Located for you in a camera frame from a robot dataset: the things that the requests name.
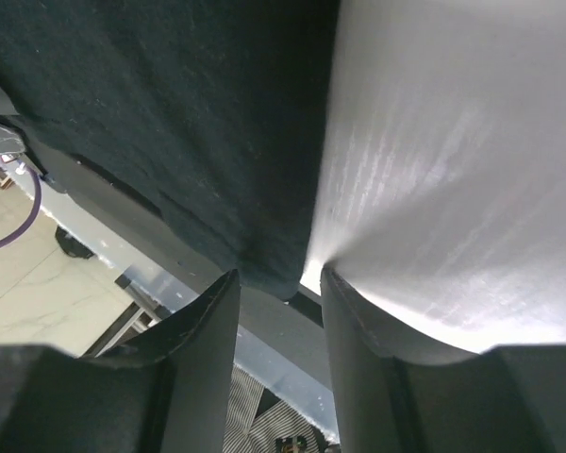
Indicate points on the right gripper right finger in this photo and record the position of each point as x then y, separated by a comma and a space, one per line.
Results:
389, 390

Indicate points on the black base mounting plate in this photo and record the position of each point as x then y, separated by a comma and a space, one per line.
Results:
281, 341

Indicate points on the black t shirt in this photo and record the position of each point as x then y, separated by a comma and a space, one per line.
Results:
212, 112

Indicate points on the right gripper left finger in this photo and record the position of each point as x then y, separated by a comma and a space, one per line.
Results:
176, 397

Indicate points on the operator striped shirt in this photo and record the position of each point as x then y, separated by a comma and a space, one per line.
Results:
258, 421

